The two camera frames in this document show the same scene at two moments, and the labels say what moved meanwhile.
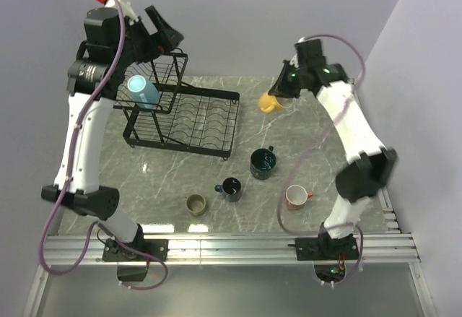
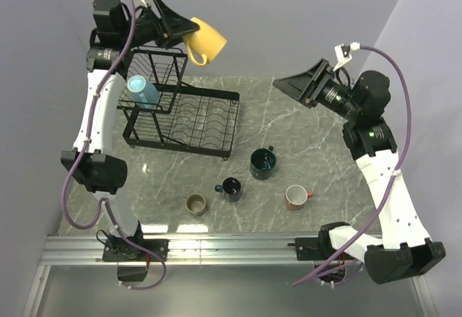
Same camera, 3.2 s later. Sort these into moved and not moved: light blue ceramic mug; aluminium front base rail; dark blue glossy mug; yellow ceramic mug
Moved: yellow ceramic mug
Not moved: light blue ceramic mug; aluminium front base rail; dark blue glossy mug
